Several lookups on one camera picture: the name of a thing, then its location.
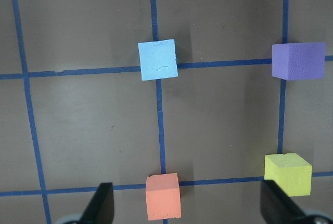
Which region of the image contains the light blue block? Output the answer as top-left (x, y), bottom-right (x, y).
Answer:
top-left (138, 39), bottom-right (178, 81)

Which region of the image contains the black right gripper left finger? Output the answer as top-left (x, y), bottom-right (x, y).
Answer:
top-left (78, 182), bottom-right (114, 224)

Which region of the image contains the near orange block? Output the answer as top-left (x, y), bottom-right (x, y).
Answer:
top-left (145, 173), bottom-right (182, 221)

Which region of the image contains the right purple block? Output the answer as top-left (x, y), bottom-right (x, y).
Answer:
top-left (271, 42), bottom-right (326, 81)

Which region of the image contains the yellow block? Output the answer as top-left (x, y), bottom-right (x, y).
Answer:
top-left (264, 153), bottom-right (313, 196)

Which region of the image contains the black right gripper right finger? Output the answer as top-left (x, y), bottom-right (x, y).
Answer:
top-left (260, 180), bottom-right (310, 224)

